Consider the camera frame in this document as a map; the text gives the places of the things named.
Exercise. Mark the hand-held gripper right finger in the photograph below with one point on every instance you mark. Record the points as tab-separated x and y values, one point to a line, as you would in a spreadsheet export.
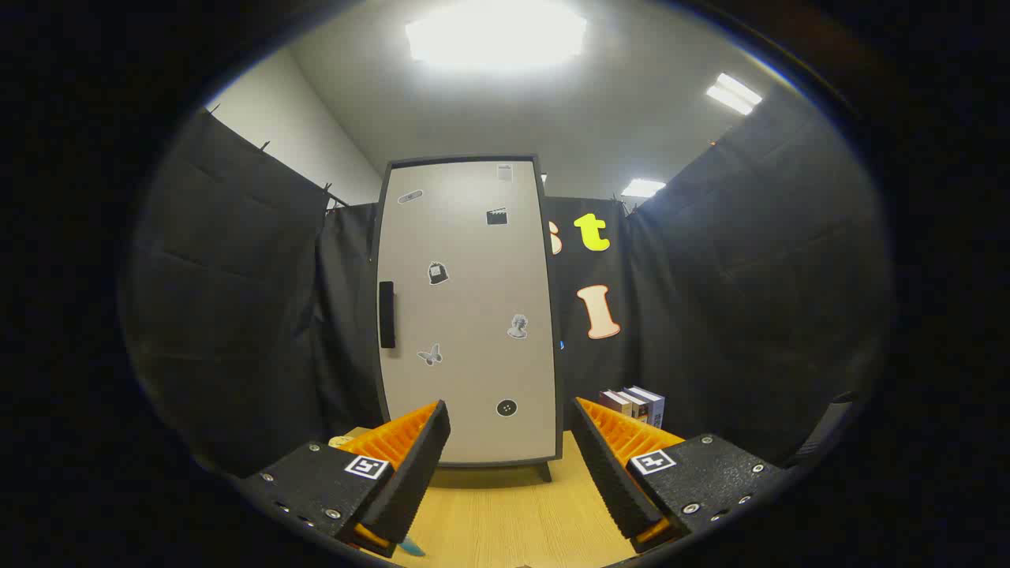
611	473

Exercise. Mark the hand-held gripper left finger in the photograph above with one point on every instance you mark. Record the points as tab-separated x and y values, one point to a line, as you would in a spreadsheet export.
410	473

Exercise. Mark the grey spine book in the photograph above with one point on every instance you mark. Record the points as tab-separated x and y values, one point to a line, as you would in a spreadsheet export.
636	404

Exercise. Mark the yellow plush toy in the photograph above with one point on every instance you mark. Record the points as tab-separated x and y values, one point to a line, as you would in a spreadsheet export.
341	442

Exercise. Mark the white and blue book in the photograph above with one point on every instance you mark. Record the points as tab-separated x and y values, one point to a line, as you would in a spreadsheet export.
655	406

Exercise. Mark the dark grey cabinet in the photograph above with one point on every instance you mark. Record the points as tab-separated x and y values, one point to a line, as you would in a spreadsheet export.
557	379

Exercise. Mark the black backdrop cloth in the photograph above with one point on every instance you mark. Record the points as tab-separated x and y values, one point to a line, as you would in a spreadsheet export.
237	315

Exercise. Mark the rectangular ceiling light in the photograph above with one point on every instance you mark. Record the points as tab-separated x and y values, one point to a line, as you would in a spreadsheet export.
643	188
734	95

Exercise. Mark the large ceiling light panel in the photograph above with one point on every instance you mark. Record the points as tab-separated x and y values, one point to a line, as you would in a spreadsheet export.
497	35

